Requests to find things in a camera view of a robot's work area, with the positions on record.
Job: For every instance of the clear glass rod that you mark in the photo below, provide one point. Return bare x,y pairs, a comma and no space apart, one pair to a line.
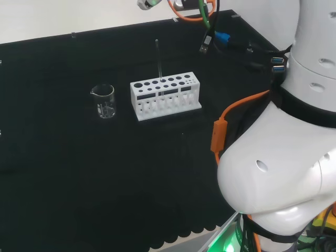
158,60

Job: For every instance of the black hub with blue ports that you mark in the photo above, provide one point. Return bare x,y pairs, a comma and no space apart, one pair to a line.
278,68

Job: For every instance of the black bench cloth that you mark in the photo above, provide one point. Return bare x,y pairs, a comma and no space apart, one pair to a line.
78,170

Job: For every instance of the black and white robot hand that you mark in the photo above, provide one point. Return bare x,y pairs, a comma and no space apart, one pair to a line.
147,4

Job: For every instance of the white test tube rack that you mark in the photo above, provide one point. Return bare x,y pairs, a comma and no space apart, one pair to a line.
136,94

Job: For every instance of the yellow stop button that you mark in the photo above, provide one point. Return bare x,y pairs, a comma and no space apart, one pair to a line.
319,221

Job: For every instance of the small clear glass beaker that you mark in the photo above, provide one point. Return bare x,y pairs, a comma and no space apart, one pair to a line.
105,111

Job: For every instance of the clear base plate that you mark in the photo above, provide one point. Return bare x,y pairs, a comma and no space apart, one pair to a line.
219,236

